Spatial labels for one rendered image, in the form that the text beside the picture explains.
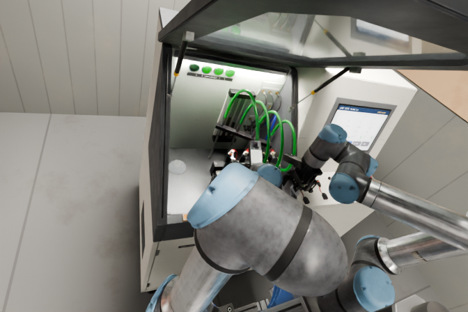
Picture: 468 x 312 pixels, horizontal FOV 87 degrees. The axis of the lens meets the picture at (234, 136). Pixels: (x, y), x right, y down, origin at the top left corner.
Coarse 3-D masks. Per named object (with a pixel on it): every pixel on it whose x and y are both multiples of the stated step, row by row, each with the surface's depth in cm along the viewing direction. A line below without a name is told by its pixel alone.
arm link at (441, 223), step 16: (336, 176) 67; (352, 176) 66; (336, 192) 66; (352, 192) 63; (368, 192) 63; (384, 192) 62; (400, 192) 62; (384, 208) 62; (400, 208) 60; (416, 208) 59; (432, 208) 58; (416, 224) 59; (432, 224) 57; (448, 224) 56; (464, 224) 55; (448, 240) 57; (464, 240) 55
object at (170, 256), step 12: (168, 240) 114; (180, 240) 117; (192, 240) 120; (156, 252) 118; (168, 252) 123; (180, 252) 127; (156, 264) 129; (168, 264) 134; (180, 264) 139; (156, 276) 143
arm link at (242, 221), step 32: (224, 192) 33; (256, 192) 33; (192, 224) 36; (224, 224) 32; (256, 224) 31; (288, 224) 32; (192, 256) 44; (224, 256) 34; (256, 256) 32; (288, 256) 30; (160, 288) 58; (192, 288) 45
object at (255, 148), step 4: (252, 144) 93; (256, 144) 93; (260, 144) 94; (252, 148) 92; (256, 148) 93; (260, 148) 93; (252, 152) 92; (256, 152) 92; (260, 152) 92; (252, 156) 91; (256, 156) 91; (260, 156) 91; (252, 160) 90; (256, 160) 90; (260, 160) 90; (252, 164) 89
